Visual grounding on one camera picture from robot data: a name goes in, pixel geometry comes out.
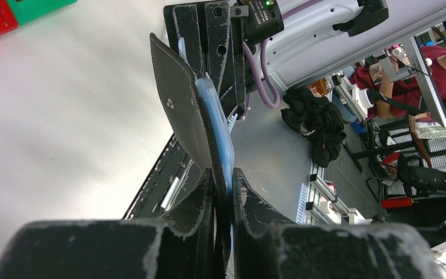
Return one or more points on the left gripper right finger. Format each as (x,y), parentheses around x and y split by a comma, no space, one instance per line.
(269,245)

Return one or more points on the red fire extinguisher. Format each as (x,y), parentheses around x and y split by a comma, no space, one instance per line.
(397,203)

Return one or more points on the black leather card holder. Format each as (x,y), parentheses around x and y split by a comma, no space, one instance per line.
(193,109)

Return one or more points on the black cloth pile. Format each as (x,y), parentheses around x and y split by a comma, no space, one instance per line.
(317,120)

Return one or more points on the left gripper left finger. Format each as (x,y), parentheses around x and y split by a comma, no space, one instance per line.
(177,244)

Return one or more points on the person in red shirt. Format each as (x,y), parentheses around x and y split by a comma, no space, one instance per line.
(400,91)

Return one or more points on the orange drink bottle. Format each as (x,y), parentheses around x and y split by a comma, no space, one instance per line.
(321,87)

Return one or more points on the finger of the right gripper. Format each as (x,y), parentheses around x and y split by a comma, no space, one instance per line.
(188,21)
(225,60)

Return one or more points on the white cable tray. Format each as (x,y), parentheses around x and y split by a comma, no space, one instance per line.
(231,121)

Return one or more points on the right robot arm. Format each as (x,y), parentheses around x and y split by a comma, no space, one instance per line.
(277,31)

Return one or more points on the green plastic bin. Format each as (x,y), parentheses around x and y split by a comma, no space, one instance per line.
(26,11)

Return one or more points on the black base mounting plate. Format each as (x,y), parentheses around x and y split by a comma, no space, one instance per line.
(172,177)

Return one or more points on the black office chair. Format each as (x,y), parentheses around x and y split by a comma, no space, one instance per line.
(416,180)

